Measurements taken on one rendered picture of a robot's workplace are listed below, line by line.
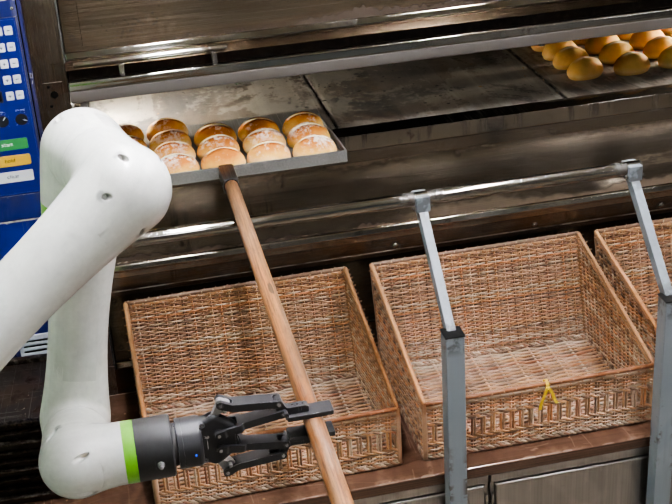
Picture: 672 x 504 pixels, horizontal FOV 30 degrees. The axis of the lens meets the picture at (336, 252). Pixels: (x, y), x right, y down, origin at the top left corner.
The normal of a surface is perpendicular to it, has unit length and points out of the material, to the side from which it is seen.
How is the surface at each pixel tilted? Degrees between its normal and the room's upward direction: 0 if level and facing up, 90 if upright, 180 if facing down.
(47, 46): 90
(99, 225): 78
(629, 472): 91
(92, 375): 90
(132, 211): 92
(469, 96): 0
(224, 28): 68
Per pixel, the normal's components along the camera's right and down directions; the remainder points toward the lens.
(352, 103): -0.06, -0.89
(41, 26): 0.21, 0.42
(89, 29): 0.18, 0.09
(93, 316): 0.56, 0.39
